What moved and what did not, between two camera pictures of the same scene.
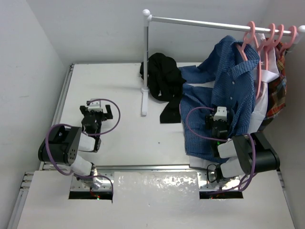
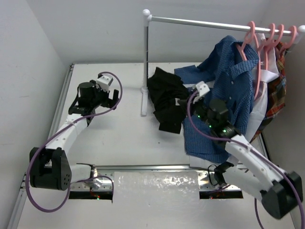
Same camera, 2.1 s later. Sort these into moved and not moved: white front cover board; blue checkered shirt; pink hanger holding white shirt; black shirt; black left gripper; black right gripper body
Moved: black left gripper; black right gripper body; black shirt
Not moved: blue checkered shirt; white front cover board; pink hanger holding white shirt
